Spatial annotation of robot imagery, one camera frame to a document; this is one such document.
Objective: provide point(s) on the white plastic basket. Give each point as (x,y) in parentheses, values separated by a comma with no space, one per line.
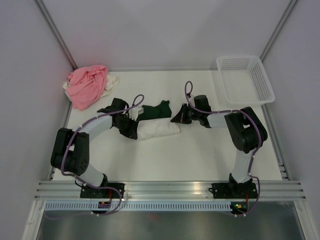
(244,81)

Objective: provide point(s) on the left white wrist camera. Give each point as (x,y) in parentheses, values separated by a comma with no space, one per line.
(135,112)

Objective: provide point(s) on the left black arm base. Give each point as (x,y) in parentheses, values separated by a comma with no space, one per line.
(115,191)

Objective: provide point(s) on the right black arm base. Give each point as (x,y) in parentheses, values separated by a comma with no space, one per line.
(236,191)

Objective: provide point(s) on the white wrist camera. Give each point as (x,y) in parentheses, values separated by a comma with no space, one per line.
(191,101)
(135,112)

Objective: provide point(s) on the pink t-shirt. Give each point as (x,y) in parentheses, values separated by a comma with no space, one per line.
(86,85)

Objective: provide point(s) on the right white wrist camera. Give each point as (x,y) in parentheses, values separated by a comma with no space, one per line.
(191,101)

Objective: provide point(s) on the cream white t-shirt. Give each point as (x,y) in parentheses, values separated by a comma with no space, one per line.
(111,84)

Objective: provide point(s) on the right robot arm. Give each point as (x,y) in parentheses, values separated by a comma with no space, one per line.
(245,128)

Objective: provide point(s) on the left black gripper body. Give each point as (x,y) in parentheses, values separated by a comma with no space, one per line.
(127,125)

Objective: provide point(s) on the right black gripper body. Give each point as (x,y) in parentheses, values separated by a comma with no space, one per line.
(188,114)

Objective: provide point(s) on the white and green t-shirt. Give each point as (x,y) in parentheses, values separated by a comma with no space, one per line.
(155,122)

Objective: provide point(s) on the aluminium mounting rail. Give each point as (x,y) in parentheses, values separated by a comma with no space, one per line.
(274,190)

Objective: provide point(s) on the white slotted cable duct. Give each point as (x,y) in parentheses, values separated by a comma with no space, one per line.
(220,206)

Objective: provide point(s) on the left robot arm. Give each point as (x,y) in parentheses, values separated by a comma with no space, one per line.
(71,150)

